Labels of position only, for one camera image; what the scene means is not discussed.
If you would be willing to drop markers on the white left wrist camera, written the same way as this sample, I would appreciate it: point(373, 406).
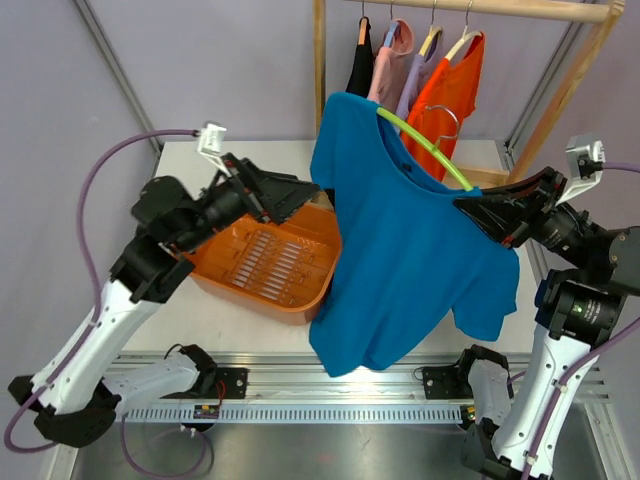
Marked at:
point(210, 138)

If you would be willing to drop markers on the wooden clothes rack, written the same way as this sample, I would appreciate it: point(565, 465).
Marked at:
point(601, 18)

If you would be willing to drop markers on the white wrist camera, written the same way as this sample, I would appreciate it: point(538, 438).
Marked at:
point(586, 158)
point(210, 138)

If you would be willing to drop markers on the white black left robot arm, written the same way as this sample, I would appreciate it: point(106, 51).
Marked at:
point(74, 398)

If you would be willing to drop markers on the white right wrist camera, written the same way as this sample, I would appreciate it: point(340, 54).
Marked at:
point(586, 158)

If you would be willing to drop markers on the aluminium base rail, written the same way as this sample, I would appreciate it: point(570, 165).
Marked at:
point(295, 389)

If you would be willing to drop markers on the orange t shirt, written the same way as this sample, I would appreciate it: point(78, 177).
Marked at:
point(449, 97)

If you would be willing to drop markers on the aluminium frame post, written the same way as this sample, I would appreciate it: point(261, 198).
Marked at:
point(107, 53)
point(551, 75)

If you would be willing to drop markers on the cream clothes hanger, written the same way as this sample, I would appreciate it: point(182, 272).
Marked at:
point(466, 37)

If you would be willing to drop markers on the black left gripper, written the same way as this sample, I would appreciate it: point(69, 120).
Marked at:
point(285, 193)

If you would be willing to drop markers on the light blue clothes hanger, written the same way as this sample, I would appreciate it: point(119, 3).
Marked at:
point(391, 34)

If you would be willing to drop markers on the purple t shirt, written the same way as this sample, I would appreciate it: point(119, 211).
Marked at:
point(421, 68)

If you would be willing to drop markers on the yellow clothes hanger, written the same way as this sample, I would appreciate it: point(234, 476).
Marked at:
point(433, 34)

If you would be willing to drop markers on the black t shirt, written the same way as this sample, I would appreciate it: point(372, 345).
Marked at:
point(360, 79)

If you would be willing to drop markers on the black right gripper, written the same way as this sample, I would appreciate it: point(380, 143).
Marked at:
point(499, 209)

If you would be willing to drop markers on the orange plastic basket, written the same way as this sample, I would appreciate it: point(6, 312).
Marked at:
point(280, 271)

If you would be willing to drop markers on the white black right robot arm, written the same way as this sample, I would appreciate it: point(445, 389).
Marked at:
point(512, 432)

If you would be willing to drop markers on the pink t shirt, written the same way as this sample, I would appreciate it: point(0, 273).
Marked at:
point(390, 70)

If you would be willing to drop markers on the green clothes hanger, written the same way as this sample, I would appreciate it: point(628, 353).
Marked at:
point(431, 148)

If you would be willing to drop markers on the orange clothes hanger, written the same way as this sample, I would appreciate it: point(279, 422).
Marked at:
point(364, 25)

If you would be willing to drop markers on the blue t shirt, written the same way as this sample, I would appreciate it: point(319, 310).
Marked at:
point(409, 256)

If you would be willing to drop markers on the right aluminium frame post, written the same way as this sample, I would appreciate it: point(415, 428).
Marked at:
point(551, 75)

